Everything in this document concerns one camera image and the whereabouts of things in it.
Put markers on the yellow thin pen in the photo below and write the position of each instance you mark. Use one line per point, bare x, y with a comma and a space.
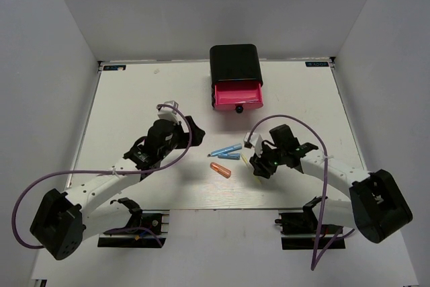
249, 167

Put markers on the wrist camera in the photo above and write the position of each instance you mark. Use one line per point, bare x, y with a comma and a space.
168, 111
253, 141

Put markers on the blue highlighter pen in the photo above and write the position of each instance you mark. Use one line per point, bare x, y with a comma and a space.
225, 150

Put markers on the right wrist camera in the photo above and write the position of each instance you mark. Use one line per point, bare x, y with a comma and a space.
253, 141

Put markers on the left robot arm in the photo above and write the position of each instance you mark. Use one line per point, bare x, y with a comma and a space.
65, 219

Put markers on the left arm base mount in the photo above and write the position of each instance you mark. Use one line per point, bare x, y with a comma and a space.
147, 232

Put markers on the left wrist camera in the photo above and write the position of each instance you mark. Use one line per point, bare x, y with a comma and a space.
168, 111

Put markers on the pink drawer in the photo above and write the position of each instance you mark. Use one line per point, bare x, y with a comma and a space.
227, 95

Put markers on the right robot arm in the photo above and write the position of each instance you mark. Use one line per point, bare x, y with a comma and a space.
375, 206

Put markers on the black drawer cabinet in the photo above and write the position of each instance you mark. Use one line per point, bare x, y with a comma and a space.
235, 62

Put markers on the left table logo sticker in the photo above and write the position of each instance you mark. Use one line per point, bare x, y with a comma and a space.
114, 67

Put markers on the blue thin pen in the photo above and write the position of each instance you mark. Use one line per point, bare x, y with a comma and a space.
254, 101

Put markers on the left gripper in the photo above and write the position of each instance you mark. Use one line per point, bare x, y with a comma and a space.
197, 134

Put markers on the orange marker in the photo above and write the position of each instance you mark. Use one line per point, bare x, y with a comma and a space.
221, 170

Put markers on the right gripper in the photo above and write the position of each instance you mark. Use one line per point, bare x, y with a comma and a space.
261, 167

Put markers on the table logo sticker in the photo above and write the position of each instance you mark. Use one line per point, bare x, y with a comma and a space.
316, 64
114, 67

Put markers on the right table logo sticker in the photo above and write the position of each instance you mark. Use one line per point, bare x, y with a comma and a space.
316, 64

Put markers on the blue marker cap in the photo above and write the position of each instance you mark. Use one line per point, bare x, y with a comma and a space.
230, 156

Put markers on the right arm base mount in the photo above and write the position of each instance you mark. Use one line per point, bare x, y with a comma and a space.
298, 229

